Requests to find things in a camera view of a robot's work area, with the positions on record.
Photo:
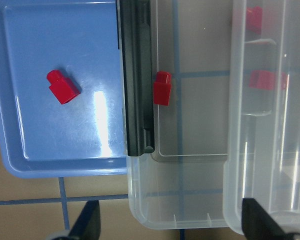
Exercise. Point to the red block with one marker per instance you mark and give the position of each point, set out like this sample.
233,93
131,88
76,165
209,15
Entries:
162,88
254,19
62,87
262,79

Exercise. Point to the blue plastic tray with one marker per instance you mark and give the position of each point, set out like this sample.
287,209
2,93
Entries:
39,137

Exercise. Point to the clear plastic box lid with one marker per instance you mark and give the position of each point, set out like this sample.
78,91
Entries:
263,159

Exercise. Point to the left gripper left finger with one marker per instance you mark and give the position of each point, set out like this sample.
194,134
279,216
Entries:
86,227

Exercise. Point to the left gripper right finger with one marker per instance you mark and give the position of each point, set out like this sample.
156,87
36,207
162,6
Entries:
257,224

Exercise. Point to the clear plastic storage box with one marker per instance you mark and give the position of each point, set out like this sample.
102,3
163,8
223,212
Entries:
180,184

